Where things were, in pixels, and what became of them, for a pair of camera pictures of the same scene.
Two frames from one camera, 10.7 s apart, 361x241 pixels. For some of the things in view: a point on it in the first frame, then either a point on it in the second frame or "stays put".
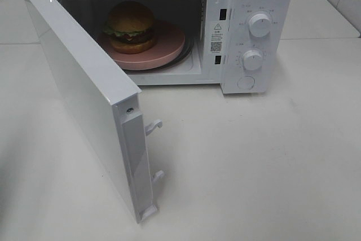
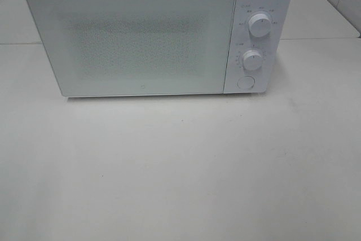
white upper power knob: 260,25 stays put
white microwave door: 115,100 -> 144,39
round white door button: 246,83 stays put
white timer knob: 252,60 stays put
